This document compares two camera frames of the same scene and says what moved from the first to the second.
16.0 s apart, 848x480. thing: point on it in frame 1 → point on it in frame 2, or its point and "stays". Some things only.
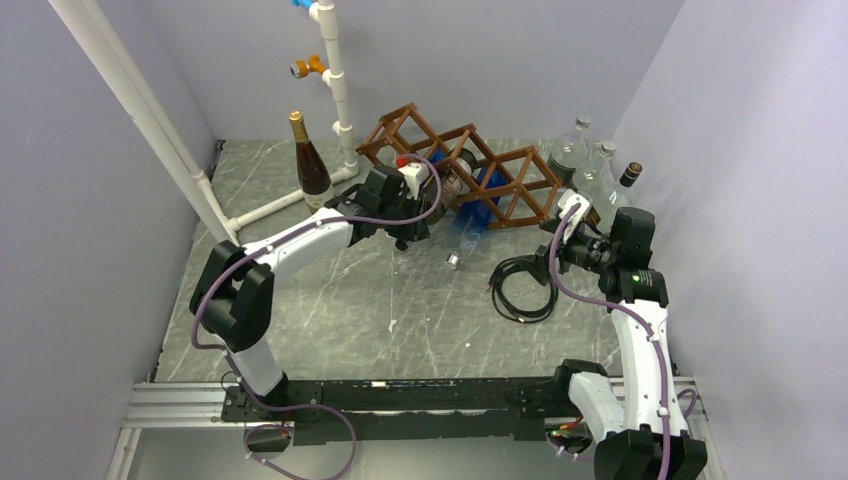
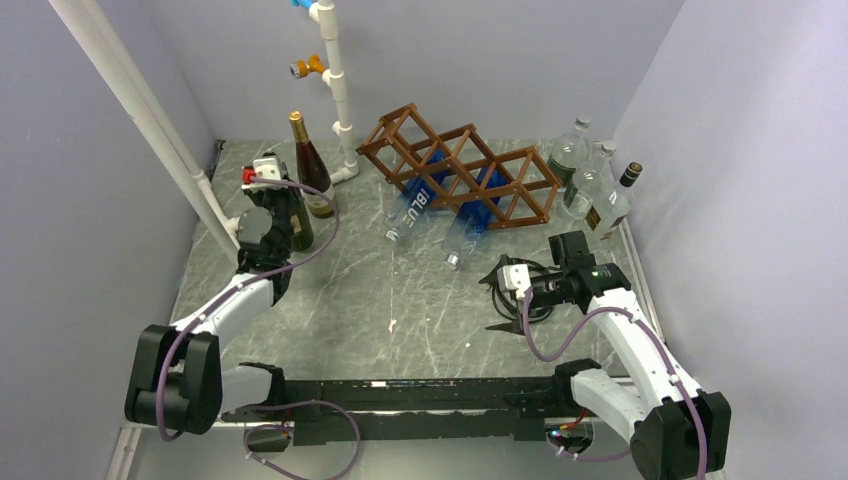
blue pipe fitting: [306, 3] stays
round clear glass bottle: [570, 152] stays
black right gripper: [538, 265] → [511, 326]
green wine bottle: [455, 183] → [301, 221]
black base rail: [337, 412] stays
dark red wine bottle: [315, 181] stays
